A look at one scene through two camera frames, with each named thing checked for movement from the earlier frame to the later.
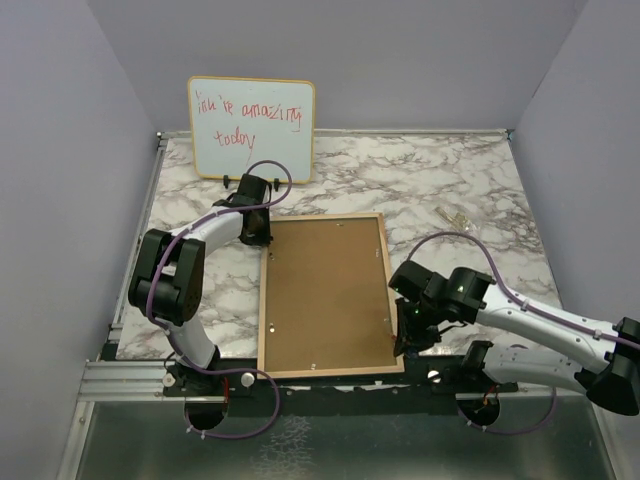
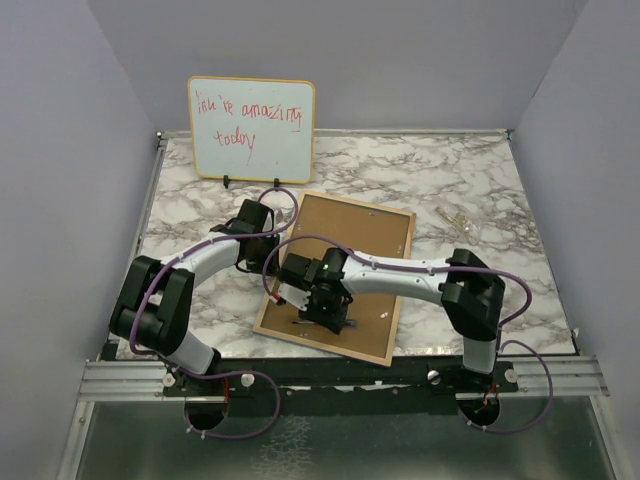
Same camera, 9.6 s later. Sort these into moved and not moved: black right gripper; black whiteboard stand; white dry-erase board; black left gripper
Moved: black right gripper; black left gripper
Not moved: black whiteboard stand; white dry-erase board
